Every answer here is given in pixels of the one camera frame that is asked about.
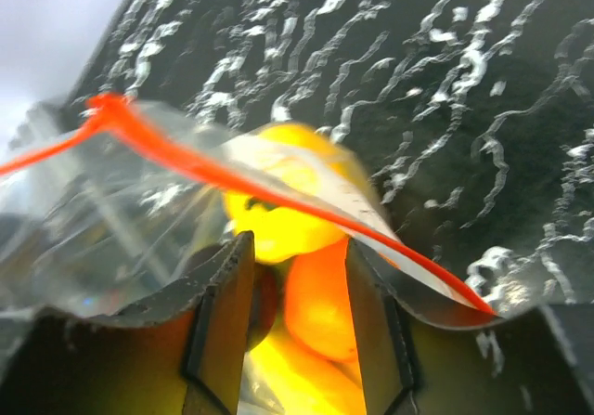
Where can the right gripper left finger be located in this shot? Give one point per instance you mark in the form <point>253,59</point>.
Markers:
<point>217,338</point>

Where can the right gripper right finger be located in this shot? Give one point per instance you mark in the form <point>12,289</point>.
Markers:
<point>381,339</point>

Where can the fake orange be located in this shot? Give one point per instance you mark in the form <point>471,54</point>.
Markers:
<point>317,307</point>

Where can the clear zip top bag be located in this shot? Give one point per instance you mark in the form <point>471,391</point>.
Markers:
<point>111,233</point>

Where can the yellow fake bananas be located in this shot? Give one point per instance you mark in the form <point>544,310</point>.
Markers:
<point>303,382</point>

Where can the yellow fake bell pepper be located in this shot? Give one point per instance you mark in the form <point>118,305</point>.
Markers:
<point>280,232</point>

